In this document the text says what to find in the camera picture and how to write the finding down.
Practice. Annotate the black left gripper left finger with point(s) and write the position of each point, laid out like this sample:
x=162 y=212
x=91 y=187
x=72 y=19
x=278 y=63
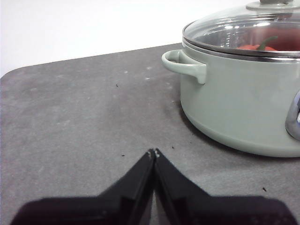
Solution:
x=105 y=208

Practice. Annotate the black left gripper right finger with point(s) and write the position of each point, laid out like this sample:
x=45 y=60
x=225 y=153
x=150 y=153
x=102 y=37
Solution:
x=199 y=208

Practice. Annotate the orange pumpkin with green stem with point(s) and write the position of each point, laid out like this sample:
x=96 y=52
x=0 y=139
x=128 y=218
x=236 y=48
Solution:
x=248 y=47

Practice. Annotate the glass lid with green knob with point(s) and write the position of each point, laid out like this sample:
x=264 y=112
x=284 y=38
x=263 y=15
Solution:
x=211 y=30

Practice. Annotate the pale green electric cooking pot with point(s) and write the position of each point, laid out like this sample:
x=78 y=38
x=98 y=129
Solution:
x=234 y=105

